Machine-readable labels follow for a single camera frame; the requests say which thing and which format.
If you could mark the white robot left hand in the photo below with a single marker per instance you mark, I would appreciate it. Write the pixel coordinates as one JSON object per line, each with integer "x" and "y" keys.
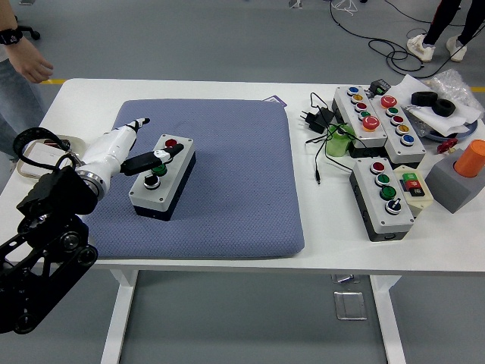
{"x": 110, "y": 146}

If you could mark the grey four-button control box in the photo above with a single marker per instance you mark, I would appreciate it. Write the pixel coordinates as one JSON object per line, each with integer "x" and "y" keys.
{"x": 175, "y": 178}
{"x": 394, "y": 223}

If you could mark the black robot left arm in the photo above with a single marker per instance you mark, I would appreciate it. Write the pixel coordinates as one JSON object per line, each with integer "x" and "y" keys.
{"x": 49, "y": 189}

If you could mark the five-button box, orange-ringed mushroom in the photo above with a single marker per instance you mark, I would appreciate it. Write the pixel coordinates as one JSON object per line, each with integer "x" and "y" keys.
{"x": 346, "y": 100}

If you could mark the five-button box, red mushroom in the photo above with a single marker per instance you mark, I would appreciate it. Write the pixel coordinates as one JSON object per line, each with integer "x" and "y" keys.
{"x": 411, "y": 151}

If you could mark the white shallow tray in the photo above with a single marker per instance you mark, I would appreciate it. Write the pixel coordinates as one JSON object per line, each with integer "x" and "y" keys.
{"x": 78, "y": 141}

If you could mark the dark red small cylinder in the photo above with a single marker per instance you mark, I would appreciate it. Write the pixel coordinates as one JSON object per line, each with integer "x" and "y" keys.
{"x": 50, "y": 143}

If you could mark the person's hand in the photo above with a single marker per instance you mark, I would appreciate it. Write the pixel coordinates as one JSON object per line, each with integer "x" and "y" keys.
{"x": 32, "y": 64}

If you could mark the blue-grey cushion mat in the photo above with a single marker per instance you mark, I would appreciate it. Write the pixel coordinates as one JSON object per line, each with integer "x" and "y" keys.
{"x": 235, "y": 170}

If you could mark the black office chair base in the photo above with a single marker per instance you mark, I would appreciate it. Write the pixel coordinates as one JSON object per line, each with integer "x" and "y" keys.
{"x": 32, "y": 33}

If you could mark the black wristwatch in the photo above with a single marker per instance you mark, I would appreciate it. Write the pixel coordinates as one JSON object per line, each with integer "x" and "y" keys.
{"x": 9, "y": 36}

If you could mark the white table leg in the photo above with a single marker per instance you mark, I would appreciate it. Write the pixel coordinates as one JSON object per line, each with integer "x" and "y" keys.
{"x": 388, "y": 318}
{"x": 119, "y": 314}

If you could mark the purple card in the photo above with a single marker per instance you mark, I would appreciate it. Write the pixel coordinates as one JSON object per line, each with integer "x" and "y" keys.
{"x": 274, "y": 100}

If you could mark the green plastic cylinder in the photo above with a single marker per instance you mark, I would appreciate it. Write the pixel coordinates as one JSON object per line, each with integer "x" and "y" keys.
{"x": 337, "y": 146}

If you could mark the small metal floor cover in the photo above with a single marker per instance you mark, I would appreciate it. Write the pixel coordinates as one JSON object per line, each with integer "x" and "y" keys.
{"x": 345, "y": 278}

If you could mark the black terminal module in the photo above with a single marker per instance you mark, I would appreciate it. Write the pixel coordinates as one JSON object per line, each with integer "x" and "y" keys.
{"x": 379, "y": 88}

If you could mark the metal floor outlet plate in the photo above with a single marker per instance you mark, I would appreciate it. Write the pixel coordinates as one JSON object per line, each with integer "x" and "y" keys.
{"x": 350, "y": 305}

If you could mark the white paper sheet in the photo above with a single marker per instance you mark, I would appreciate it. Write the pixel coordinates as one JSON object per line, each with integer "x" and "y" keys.
{"x": 403, "y": 89}

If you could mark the clear acrylic plate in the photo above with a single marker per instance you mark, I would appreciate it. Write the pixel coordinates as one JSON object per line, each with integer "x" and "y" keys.
{"x": 421, "y": 125}

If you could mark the grey block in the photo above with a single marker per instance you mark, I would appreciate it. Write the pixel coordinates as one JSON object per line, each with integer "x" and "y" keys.
{"x": 451, "y": 189}

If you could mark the person with white shoes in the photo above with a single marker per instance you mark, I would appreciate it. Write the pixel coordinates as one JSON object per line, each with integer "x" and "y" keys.
{"x": 435, "y": 26}

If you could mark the clear bubble wrap bag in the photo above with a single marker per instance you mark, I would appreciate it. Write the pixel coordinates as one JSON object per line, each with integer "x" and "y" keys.
{"x": 452, "y": 83}

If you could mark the grey-blue round disc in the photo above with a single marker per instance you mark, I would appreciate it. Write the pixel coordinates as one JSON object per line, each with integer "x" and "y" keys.
{"x": 470, "y": 130}

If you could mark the orange cylinder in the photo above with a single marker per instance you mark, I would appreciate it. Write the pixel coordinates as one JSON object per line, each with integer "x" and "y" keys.
{"x": 471, "y": 159}

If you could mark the white wall switch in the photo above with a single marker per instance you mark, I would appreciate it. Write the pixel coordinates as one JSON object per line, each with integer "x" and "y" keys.
{"x": 41, "y": 153}

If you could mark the cream three-button switch box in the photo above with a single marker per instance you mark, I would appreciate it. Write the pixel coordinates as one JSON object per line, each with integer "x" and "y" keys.
{"x": 415, "y": 187}

